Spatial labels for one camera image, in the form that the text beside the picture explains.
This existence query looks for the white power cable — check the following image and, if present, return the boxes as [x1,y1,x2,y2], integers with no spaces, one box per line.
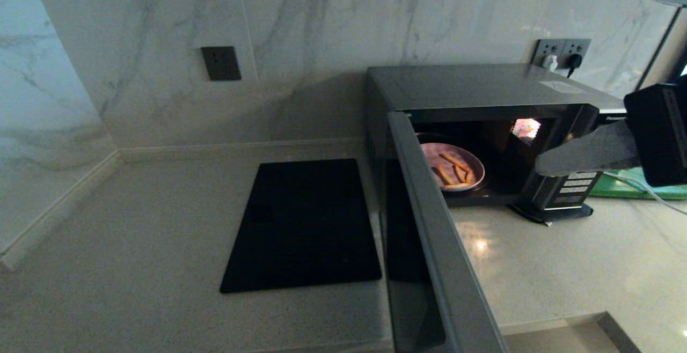
[604,172,687,215]

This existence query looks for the grey double wall socket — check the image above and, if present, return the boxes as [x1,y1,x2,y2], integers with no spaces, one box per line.
[531,39,591,70]

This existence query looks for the silver microwave oven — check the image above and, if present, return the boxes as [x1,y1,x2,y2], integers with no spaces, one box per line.
[366,64,627,224]

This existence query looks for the green cutting board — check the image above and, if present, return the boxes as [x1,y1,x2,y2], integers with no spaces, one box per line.
[589,166,687,200]

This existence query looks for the black rubber pad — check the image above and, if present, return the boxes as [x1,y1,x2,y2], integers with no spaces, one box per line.
[509,203,594,227]

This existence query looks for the purple plate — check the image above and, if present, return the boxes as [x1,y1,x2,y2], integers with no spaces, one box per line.
[420,142,486,192]

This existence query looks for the dark glass microwave door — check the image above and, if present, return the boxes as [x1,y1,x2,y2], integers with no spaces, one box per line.
[381,111,509,353]

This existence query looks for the black glass induction cooktop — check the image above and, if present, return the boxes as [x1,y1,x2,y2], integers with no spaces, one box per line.
[220,158,383,294]

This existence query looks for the dark single wall socket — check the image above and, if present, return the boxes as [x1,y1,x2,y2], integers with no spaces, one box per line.
[201,46,242,82]

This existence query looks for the white sticker label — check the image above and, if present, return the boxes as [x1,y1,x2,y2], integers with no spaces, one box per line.
[539,80,586,94]

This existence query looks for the black metal frame post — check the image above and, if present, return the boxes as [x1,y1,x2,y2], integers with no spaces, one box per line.
[639,7,682,88]

